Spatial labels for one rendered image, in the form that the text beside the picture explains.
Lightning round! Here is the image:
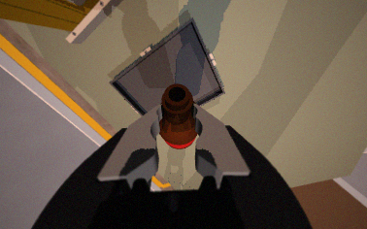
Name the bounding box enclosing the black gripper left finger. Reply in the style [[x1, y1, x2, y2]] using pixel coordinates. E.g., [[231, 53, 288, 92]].
[[31, 104, 164, 229]]

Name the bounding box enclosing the brown bottle with red label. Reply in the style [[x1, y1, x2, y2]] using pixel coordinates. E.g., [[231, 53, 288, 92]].
[[159, 83, 198, 149]]

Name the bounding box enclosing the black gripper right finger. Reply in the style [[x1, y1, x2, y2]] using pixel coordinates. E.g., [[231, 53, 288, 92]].
[[191, 103, 313, 229]]

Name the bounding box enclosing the orange divided crate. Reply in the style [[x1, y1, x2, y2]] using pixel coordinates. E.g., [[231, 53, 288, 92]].
[[0, 0, 100, 31]]

